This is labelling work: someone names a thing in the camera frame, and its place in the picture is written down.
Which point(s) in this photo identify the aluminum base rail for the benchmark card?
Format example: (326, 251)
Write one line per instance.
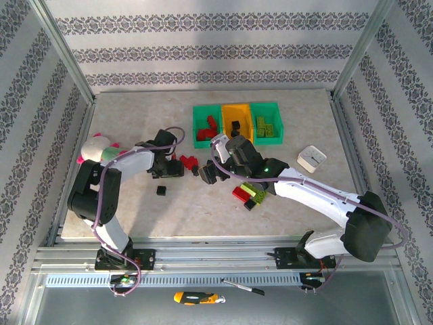
(209, 255)

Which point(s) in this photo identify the orange black screwdriver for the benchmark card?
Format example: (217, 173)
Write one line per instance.
(193, 298)

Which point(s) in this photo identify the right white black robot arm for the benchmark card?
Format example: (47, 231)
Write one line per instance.
(304, 194)

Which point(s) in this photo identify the lime green lego brick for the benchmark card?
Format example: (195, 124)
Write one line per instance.
(260, 132)
(260, 122)
(260, 197)
(249, 189)
(269, 129)

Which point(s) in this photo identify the green plastic bin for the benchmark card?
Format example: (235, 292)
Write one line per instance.
(204, 145)
(267, 140)

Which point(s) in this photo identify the aluminum frame post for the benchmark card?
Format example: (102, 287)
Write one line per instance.
(62, 50)
(361, 50)

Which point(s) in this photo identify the red rounded lego brick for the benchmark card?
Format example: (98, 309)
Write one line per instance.
(193, 162)

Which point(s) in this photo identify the white pink plush toy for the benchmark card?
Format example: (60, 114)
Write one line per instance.
(93, 149)

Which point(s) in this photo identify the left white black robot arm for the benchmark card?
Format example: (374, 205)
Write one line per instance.
(135, 162)

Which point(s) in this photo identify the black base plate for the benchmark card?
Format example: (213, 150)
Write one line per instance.
(147, 259)
(284, 259)

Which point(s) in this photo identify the white square clock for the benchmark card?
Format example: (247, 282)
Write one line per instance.
(311, 159)

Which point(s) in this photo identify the small circuit board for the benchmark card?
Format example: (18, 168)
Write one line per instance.
(123, 280)
(314, 278)

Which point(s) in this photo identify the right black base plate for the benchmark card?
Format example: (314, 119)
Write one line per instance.
(284, 259)

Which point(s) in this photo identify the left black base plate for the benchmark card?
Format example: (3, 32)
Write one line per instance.
(147, 259)

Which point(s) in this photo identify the yellow plastic bin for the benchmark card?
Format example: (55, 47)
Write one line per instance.
(236, 111)

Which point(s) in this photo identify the aluminum side rail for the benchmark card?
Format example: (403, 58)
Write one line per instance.
(348, 135)
(85, 116)

